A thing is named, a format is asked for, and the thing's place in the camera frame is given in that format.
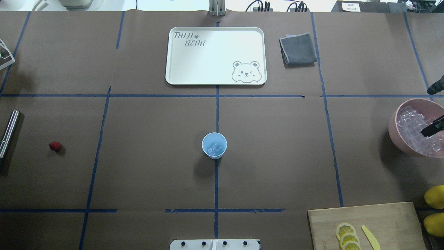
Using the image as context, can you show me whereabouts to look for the ice cubes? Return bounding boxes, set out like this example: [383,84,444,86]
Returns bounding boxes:
[206,142,222,156]

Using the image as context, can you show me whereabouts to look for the lemon slices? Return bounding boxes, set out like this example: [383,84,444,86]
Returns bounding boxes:
[335,223,362,250]

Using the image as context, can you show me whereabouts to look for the yellow plastic knife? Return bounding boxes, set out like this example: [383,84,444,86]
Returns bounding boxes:
[361,225,381,250]

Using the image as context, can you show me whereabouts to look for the grey folded cloth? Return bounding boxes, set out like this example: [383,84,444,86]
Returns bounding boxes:
[279,33,317,66]

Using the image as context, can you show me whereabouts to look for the red strawberry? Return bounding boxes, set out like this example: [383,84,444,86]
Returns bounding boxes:
[49,141,62,152]

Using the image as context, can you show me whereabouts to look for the cream bear tray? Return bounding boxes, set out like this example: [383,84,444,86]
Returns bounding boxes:
[165,27,267,86]

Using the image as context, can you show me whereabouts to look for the wooden cutting board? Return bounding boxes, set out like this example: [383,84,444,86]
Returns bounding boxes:
[308,202,426,250]

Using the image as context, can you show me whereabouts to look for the aluminium frame post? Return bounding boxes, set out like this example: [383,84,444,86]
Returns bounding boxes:
[209,0,226,16]

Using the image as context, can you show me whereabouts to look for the light blue cup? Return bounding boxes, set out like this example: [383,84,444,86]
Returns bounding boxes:
[201,132,228,160]

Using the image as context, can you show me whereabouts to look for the pink bowl of ice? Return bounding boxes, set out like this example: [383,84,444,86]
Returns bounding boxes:
[388,99,443,159]

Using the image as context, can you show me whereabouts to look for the white wire cup rack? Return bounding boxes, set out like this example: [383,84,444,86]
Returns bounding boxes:
[0,40,16,70]

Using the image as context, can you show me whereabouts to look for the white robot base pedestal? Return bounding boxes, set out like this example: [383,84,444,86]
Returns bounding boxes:
[169,239,261,250]

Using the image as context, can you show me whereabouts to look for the whole lemon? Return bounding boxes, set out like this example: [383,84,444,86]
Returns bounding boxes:
[424,185,444,209]
[423,212,444,238]

